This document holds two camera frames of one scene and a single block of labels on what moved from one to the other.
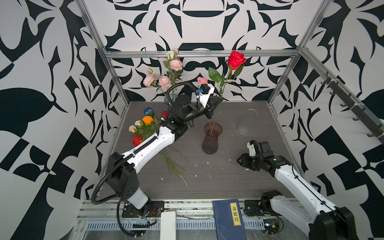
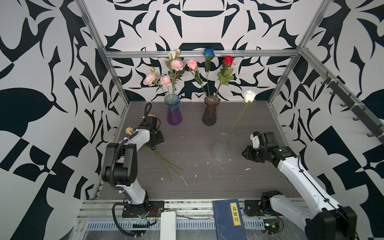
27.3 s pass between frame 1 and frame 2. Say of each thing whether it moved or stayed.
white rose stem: stayed
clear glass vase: moved
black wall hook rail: stayed
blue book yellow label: stayed
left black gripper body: moved
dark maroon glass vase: moved
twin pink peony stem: stayed
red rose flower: moved
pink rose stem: moved
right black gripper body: moved
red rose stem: moved
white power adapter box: stayed
